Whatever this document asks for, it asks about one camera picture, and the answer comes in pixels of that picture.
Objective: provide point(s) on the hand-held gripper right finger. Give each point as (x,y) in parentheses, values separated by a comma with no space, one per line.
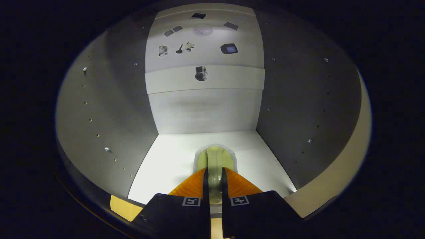
(225,205)

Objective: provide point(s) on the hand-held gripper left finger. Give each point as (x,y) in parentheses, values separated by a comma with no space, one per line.
(206,205)

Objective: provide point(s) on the grey cabinet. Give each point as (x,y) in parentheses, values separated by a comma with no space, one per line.
(99,99)

